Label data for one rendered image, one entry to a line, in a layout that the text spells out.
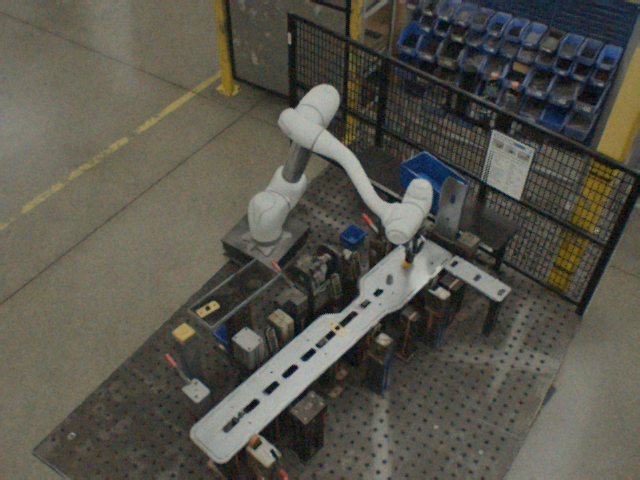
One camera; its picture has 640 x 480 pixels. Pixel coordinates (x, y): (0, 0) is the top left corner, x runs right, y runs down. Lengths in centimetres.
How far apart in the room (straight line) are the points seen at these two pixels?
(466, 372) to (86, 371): 210
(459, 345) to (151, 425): 138
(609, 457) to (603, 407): 29
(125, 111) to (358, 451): 379
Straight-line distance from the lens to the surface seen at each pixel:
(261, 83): 557
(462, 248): 306
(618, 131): 283
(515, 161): 307
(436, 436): 286
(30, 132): 577
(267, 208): 311
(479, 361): 309
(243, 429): 250
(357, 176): 265
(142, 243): 457
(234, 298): 263
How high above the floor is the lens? 318
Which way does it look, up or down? 46 degrees down
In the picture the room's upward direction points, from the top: 1 degrees clockwise
